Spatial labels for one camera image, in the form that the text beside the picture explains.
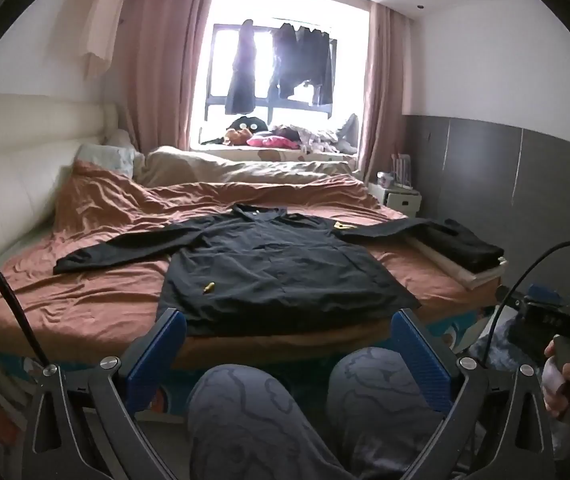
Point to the brown bed sheet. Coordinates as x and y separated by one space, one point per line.
80 318

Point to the hanging dark trousers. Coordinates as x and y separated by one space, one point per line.
240 97

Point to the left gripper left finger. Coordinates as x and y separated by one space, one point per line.
59 443

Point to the cloth-covered air conditioner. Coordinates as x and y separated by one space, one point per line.
98 37

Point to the person's patterned grey legs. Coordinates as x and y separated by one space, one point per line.
244 424

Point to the cream padded headboard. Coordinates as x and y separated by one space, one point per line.
39 139

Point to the pink curtain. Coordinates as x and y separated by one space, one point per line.
160 51
383 131

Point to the white bedside table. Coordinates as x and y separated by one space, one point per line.
405 200

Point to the folded white cloth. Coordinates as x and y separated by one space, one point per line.
462 276

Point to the folded black clothes stack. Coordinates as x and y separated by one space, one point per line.
454 241

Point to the right pink curtain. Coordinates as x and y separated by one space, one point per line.
383 131

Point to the hanging dark shirt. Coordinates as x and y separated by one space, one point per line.
302 56

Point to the black plush toy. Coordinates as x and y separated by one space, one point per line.
251 123

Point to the black long-sleeve shirt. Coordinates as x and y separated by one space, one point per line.
261 271

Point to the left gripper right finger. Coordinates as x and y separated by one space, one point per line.
498 416

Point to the left pink curtain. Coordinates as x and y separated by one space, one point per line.
160 51

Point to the pale green pillow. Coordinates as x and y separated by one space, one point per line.
117 154

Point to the beige duvet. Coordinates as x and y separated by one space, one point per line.
170 166

